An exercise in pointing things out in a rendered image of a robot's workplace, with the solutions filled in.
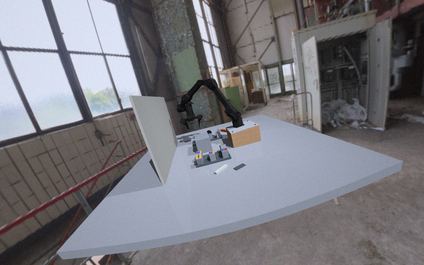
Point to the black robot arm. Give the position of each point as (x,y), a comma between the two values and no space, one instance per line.
(213,86)

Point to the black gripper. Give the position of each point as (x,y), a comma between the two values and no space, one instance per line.
(188,112)

